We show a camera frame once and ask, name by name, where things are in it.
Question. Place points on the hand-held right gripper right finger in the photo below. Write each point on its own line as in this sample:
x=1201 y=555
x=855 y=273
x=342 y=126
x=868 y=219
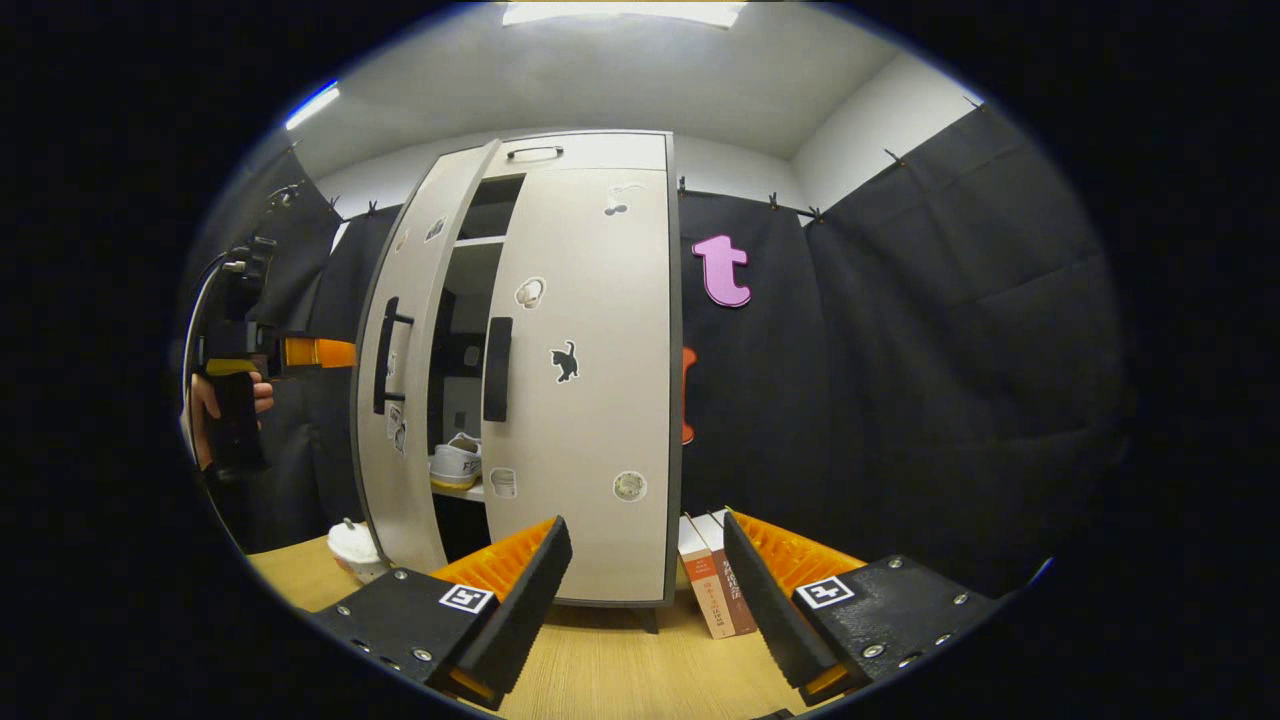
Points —
x=770 y=620

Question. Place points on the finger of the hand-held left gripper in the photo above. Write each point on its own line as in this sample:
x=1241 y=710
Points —
x=320 y=353

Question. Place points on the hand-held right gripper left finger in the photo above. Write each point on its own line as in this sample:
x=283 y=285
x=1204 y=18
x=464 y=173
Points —
x=520 y=620

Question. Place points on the white door with phone sticker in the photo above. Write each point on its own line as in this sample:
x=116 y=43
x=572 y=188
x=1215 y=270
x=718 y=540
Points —
x=410 y=260

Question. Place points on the white shoe cabinet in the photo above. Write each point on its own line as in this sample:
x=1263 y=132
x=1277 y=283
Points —
x=465 y=290

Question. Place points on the white canvas shoe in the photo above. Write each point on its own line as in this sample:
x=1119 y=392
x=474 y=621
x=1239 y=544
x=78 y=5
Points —
x=458 y=462

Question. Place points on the white cabinet drawer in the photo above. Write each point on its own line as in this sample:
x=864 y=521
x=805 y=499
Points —
x=620 y=152

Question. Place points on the brown book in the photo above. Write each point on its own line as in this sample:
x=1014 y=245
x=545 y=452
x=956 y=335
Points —
x=738 y=590

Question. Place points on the white and orange book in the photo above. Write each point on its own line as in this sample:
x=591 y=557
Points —
x=705 y=585

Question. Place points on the white rounded object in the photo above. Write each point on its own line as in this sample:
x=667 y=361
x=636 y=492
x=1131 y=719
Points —
x=355 y=550

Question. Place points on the small ceiling light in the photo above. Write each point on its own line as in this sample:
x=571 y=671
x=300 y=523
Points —
x=312 y=106

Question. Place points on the long ceiling light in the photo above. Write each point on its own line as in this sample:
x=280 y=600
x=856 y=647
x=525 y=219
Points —
x=620 y=12

